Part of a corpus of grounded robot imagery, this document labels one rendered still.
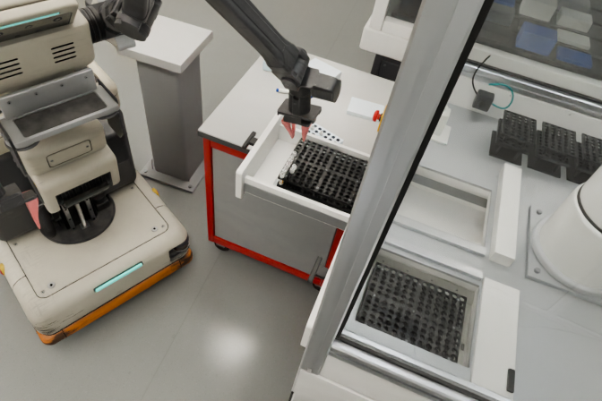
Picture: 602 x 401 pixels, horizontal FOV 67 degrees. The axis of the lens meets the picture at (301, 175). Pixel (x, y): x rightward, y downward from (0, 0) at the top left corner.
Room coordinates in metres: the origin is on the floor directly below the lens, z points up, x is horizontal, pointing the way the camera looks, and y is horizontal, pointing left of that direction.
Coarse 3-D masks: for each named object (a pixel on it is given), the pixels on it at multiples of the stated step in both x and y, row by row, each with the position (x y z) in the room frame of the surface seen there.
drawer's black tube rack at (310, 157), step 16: (304, 144) 0.97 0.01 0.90; (320, 144) 0.98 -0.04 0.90; (304, 160) 0.90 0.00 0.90; (320, 160) 0.92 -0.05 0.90; (336, 160) 0.96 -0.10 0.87; (352, 160) 0.94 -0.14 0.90; (288, 176) 0.86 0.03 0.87; (304, 176) 0.87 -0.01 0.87; (320, 176) 0.85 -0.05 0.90; (336, 176) 0.89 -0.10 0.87; (352, 176) 0.88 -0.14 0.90; (304, 192) 0.82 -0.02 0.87; (320, 192) 0.82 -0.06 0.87; (336, 192) 0.81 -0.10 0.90; (352, 192) 0.82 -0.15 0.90; (336, 208) 0.78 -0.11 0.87
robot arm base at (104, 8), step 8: (112, 0) 1.00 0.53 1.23; (96, 8) 0.99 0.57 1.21; (104, 8) 0.98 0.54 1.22; (112, 8) 0.96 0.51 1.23; (104, 16) 0.96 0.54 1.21; (112, 16) 0.95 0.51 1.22; (104, 24) 0.96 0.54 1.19; (112, 24) 0.96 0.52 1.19; (112, 32) 0.97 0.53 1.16; (120, 32) 0.96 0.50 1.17
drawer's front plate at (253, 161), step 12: (276, 120) 1.02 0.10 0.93; (264, 132) 0.96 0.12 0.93; (276, 132) 1.02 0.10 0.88; (264, 144) 0.93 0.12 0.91; (252, 156) 0.86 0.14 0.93; (264, 156) 0.94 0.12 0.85; (240, 168) 0.81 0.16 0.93; (252, 168) 0.85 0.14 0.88; (240, 180) 0.79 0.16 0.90; (240, 192) 0.79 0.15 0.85
